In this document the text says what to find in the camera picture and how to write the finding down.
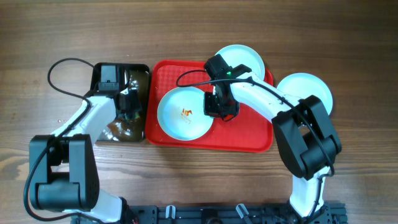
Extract red plastic tray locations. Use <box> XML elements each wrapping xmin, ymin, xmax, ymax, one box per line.
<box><xmin>144</xmin><ymin>60</ymin><xmax>273</xmax><ymax>152</ymax></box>

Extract light blue plate front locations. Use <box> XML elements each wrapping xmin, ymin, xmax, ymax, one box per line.
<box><xmin>277</xmin><ymin>73</ymin><xmax>333</xmax><ymax>115</ymax></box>

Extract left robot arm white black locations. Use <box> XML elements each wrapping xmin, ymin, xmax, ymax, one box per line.
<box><xmin>23</xmin><ymin>95</ymin><xmax>137</xmax><ymax>223</ymax></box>

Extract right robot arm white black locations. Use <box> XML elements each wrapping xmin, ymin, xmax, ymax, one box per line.
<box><xmin>204</xmin><ymin>63</ymin><xmax>342</xmax><ymax>222</ymax></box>

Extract black water basin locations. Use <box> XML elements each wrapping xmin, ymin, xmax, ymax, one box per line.
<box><xmin>86</xmin><ymin>62</ymin><xmax>150</xmax><ymax>142</ymax></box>

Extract light blue plate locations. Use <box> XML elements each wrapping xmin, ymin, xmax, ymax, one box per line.
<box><xmin>277</xmin><ymin>73</ymin><xmax>333</xmax><ymax>115</ymax></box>
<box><xmin>157</xmin><ymin>87</ymin><xmax>213</xmax><ymax>141</ymax></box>
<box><xmin>216</xmin><ymin>44</ymin><xmax>266</xmax><ymax>80</ymax></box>

